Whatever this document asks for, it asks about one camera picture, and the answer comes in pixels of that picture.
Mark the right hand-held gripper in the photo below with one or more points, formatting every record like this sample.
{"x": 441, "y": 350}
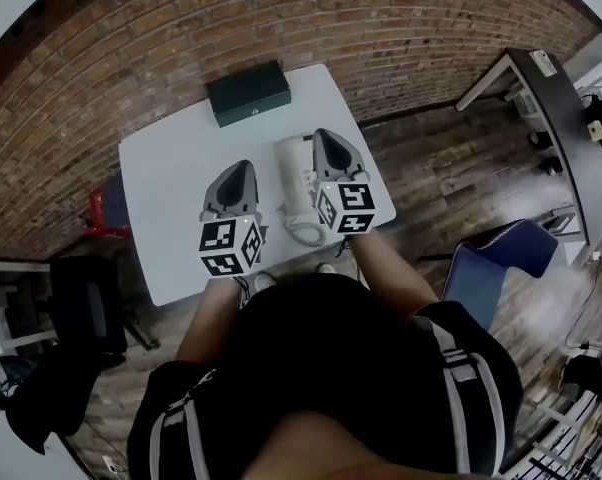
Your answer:
{"x": 348, "y": 208}

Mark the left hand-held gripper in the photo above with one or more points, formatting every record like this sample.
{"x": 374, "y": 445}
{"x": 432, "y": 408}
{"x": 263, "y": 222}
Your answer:
{"x": 226, "y": 245}

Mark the person's right forearm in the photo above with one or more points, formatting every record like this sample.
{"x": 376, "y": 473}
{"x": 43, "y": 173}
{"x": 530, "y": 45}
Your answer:
{"x": 391, "y": 278}

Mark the person's left forearm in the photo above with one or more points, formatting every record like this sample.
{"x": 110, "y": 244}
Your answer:
{"x": 211, "y": 323}

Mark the white telephone base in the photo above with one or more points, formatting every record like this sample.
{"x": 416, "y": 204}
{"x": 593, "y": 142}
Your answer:
{"x": 308, "y": 180}

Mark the white table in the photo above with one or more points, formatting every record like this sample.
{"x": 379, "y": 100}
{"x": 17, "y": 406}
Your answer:
{"x": 171, "y": 193}

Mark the person's white shoe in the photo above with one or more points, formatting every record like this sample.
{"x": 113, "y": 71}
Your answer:
{"x": 265, "y": 281}
{"x": 326, "y": 268}

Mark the dark green box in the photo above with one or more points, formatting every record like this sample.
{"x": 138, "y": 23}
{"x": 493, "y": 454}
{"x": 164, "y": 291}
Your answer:
{"x": 248, "y": 93}

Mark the red box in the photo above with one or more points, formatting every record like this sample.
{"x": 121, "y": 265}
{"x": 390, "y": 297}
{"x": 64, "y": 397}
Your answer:
{"x": 106, "y": 210}

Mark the black office chair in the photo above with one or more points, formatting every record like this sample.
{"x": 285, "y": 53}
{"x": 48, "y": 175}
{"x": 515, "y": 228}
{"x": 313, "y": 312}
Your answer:
{"x": 91, "y": 303}

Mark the person's black shirt torso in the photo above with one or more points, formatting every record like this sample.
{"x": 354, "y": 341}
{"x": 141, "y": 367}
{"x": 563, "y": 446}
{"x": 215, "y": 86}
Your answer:
{"x": 311, "y": 358}

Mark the blue chair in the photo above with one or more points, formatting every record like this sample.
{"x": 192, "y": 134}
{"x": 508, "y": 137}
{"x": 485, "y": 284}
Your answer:
{"x": 501, "y": 263}

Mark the white device on dark desk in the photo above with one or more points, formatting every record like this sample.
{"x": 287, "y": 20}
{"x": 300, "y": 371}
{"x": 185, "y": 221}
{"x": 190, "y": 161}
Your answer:
{"x": 542, "y": 63}

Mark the dark desk with white legs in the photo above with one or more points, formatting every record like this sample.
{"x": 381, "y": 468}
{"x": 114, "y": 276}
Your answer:
{"x": 561, "y": 128}

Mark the white drawer cabinet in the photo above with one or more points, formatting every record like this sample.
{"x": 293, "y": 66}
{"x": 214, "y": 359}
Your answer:
{"x": 561, "y": 220}

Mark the white shelf unit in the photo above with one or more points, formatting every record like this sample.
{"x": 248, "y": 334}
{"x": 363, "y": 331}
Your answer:
{"x": 6, "y": 308}

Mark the black jacket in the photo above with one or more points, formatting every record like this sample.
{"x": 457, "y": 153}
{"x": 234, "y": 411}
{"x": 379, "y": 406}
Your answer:
{"x": 51, "y": 398}

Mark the white power strip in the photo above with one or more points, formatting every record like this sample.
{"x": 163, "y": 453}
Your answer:
{"x": 111, "y": 464}

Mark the white metal rack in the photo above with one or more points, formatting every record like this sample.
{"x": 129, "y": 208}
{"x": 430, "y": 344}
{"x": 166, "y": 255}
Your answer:
{"x": 566, "y": 443}

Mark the white wall plug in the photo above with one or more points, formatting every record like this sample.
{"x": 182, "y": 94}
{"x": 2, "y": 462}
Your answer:
{"x": 593, "y": 255}

